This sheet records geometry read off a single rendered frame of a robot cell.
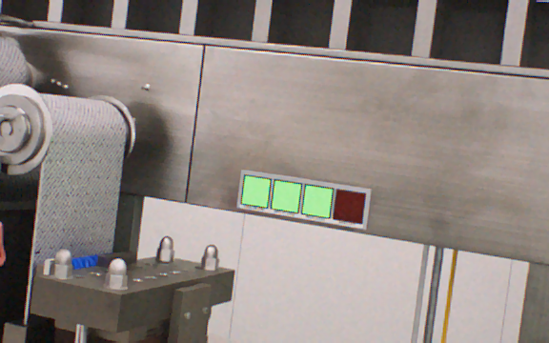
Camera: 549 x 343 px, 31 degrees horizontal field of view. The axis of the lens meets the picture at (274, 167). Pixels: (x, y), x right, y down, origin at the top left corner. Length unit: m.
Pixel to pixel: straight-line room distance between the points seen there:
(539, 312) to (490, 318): 2.25
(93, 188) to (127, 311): 0.30
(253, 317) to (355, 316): 0.47
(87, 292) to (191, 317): 0.22
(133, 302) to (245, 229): 2.85
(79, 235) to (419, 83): 0.64
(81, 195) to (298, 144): 0.39
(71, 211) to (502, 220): 0.72
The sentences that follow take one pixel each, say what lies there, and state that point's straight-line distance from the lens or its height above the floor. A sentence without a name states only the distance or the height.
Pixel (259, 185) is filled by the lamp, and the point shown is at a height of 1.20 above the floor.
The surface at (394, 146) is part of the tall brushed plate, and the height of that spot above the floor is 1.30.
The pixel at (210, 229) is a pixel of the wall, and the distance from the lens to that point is 4.46.
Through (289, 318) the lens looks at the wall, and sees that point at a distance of 4.34.
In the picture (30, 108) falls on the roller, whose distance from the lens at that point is 1.63.
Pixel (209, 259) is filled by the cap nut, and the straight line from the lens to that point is 1.82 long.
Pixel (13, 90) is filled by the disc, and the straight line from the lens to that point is 1.67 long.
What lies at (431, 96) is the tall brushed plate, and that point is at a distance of 1.69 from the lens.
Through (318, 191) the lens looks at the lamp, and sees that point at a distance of 1.74.
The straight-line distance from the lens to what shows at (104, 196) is 1.79.
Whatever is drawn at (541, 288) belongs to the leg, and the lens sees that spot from 1.83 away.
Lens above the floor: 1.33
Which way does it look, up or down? 3 degrees down
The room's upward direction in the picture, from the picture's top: 7 degrees clockwise
